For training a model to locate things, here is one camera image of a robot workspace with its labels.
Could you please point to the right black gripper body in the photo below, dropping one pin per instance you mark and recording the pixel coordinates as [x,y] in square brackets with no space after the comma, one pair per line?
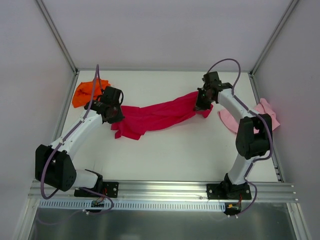
[202,100]

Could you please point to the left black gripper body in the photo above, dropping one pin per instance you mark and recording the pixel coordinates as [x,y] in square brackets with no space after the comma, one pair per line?
[115,115]

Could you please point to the red t shirt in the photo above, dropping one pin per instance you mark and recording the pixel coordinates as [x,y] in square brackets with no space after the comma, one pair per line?
[139,120]

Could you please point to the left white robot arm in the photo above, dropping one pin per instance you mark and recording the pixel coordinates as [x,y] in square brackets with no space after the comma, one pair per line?
[54,167]

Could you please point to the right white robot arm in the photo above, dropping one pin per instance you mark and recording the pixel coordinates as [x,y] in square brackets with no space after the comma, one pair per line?
[253,140]

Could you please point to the orange t shirt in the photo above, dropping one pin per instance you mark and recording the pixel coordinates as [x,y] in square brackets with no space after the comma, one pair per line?
[83,92]

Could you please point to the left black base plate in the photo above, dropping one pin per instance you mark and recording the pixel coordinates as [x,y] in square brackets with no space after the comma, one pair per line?
[108,188]

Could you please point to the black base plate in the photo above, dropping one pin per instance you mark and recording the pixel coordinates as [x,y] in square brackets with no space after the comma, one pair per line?
[220,191]
[108,188]

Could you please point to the aluminium mounting rail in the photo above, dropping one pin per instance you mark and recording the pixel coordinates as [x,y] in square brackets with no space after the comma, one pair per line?
[196,191]

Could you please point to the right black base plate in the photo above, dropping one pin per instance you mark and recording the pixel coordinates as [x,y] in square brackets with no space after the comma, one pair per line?
[220,191]

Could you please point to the white slotted cable duct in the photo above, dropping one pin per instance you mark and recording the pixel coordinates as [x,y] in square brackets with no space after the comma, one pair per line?
[200,206]

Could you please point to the left aluminium frame post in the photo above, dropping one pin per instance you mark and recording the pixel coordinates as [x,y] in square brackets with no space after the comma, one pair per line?
[56,35]

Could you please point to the aluminium frame post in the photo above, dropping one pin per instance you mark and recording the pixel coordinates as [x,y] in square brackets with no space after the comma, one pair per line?
[274,35]
[56,35]

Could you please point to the right aluminium frame post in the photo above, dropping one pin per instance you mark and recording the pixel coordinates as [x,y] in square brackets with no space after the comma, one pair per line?
[274,35]

